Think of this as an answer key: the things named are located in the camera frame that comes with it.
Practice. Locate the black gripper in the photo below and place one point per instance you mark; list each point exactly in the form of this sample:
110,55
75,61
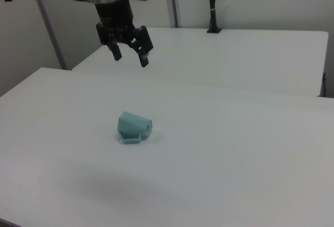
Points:
114,15

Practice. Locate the teal faceted plastic cup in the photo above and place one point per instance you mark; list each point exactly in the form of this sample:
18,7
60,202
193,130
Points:
131,126

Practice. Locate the white side table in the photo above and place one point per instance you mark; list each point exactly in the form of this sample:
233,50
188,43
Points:
221,57

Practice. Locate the grey partition frame post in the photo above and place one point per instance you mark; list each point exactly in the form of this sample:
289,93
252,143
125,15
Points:
173,2
50,31

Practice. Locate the black camera pole with base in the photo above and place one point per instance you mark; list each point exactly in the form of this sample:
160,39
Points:
214,15

